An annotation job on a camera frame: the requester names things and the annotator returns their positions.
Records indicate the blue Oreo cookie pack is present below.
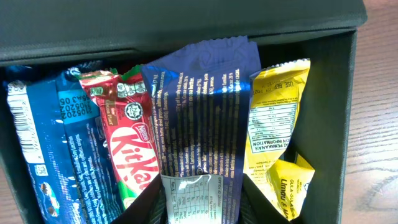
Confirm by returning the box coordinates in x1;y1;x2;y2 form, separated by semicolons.
5;65;122;223

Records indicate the yellow candy bag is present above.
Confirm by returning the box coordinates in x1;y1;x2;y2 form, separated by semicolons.
244;58;315;221

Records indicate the KitKat Milo bar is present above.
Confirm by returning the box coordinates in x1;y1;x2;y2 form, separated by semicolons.
78;65;159;208

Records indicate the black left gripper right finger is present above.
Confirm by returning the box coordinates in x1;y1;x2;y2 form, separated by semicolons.
239;174;291;224

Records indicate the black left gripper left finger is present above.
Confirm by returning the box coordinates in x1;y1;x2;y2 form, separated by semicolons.
111;175;168;224

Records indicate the dark green box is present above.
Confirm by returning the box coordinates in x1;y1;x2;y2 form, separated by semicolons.
1;0;368;223

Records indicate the dark blue chocolate bar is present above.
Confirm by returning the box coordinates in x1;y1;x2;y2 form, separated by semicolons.
141;36;261;223

